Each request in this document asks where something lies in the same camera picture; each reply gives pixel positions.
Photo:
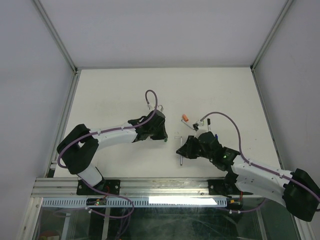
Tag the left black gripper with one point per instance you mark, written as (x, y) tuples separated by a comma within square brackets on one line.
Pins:
[(162, 135)]

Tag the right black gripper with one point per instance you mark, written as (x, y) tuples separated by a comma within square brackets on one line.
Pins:
[(186, 150)]

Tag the white pen black end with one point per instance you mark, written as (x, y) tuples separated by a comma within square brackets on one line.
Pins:
[(208, 124)]

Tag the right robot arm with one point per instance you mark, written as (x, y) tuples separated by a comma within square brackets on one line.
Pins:
[(295, 190)]

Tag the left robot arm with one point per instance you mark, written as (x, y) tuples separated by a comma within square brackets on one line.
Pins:
[(80, 146)]

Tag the orange pen cap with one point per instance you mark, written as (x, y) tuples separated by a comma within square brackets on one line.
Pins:
[(185, 118)]

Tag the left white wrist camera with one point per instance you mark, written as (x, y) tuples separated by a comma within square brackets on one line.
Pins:
[(160, 108)]

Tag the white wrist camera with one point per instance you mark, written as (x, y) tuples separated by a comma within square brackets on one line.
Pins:
[(198, 125), (160, 108)]

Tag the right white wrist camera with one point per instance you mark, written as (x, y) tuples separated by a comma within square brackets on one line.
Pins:
[(198, 125)]

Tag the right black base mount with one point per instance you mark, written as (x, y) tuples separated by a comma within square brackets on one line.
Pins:
[(219, 187)]

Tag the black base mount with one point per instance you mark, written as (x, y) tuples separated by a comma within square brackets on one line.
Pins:
[(111, 186), (219, 187)]

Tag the white slotted cable duct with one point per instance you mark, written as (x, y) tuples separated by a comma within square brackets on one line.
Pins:
[(138, 202)]

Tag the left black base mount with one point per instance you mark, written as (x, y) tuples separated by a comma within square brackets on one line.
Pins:
[(111, 186)]

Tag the aluminium mounting rail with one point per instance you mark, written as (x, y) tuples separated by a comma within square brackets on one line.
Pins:
[(129, 187)]

